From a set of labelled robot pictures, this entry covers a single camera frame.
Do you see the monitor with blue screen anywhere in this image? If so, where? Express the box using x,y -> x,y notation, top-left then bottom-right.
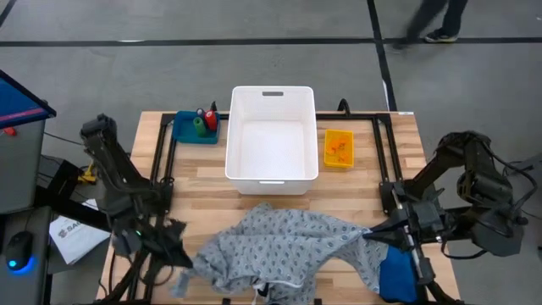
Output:
0,69 -> 58,130

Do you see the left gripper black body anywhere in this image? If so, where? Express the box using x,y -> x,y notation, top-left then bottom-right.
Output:
142,218 -> 195,271

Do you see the white plastic basket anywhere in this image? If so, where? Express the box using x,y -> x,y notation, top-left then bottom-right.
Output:
224,85 -> 320,197

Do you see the white paper booklet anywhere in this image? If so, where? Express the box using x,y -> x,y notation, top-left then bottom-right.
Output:
48,198 -> 112,266

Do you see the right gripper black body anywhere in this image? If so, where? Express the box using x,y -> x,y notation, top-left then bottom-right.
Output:
390,199 -> 446,252

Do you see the grey cabinet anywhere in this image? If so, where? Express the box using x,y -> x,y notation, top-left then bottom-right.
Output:
0,119 -> 47,215

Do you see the blue fabric pouch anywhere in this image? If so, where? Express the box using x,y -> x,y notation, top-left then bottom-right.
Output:
378,244 -> 419,304

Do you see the blue plastic tray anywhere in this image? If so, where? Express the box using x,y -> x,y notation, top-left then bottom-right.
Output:
171,109 -> 221,146

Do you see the grey side desk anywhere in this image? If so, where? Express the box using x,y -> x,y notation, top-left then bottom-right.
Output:
0,207 -> 54,305

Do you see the black computer mouse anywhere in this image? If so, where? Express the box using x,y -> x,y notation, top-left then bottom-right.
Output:
4,230 -> 36,275

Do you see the red bandage roll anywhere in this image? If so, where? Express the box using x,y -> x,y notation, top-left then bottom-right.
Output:
203,109 -> 218,132

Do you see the yellow clamp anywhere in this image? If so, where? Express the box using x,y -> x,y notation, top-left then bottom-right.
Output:
77,168 -> 99,186

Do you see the yellow plastic tray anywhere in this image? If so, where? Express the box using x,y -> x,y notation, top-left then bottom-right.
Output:
324,128 -> 356,169

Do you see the person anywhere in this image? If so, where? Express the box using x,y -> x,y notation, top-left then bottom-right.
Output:
391,0 -> 470,51

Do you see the grey patterned hospital gown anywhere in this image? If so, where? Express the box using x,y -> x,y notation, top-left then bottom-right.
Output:
170,202 -> 390,305

